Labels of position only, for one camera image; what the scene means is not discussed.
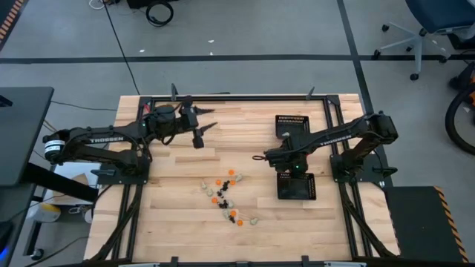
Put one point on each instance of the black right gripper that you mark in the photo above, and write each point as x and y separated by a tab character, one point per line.
293	159

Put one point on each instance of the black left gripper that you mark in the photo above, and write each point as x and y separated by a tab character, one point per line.
189	116

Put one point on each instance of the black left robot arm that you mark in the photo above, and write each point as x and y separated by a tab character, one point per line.
107	140

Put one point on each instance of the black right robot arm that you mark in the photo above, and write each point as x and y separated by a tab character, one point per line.
349	131

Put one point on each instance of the black perforated plastic basket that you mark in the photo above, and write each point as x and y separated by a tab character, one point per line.
293	124
297	189

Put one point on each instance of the black box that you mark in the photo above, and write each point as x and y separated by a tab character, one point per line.
137	3

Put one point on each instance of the black platform with hazard stripe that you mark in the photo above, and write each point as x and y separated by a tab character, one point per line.
415	222

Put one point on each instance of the white cardboard box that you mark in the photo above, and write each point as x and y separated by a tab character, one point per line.
74	170

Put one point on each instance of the black desk leg bar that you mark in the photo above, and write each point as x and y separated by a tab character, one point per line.
55	181

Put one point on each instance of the black desk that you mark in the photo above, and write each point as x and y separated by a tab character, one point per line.
22	130

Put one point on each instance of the white bottle with yellow band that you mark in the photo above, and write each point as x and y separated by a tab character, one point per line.
46	212

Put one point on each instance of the blue office chair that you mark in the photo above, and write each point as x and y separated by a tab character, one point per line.
438	15

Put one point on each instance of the black mat with hazard stripe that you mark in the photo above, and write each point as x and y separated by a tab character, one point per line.
5	15

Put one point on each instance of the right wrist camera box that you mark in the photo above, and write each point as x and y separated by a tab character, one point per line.
271	157

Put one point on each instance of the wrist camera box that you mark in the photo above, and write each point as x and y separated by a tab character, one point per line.
197	142
271	157

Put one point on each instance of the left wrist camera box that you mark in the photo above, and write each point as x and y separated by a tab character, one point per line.
197	142

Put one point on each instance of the black aluminium table frame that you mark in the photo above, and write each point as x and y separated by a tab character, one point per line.
237	98

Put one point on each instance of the black frame bracket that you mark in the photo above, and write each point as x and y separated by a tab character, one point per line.
173	92
310	94

